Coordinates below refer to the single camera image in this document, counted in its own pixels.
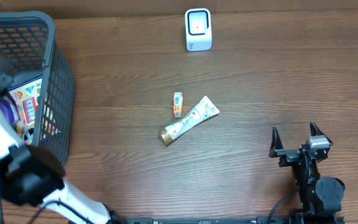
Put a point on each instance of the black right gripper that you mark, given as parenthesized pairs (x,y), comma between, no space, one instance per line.
(288,155)

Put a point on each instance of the white tube gold cap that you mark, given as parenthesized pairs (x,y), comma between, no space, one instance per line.
(204,110)

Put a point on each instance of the small orange box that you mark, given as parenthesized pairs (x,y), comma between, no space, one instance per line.
(177,105)

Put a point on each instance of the yellow snack bag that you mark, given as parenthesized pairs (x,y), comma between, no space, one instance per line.
(26,96)

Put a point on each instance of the purple red Carefree pack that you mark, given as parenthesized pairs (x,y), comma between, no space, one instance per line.
(9,109)

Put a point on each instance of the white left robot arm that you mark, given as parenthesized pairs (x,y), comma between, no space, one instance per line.
(33,175)

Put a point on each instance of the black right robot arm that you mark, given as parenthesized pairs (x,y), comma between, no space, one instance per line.
(320,197)

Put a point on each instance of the white barcode scanner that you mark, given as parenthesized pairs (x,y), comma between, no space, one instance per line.
(198,30)

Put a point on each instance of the grey plastic shopping basket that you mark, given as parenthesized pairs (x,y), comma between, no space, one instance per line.
(28,50)

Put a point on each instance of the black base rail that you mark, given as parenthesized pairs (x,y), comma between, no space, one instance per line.
(257,220)

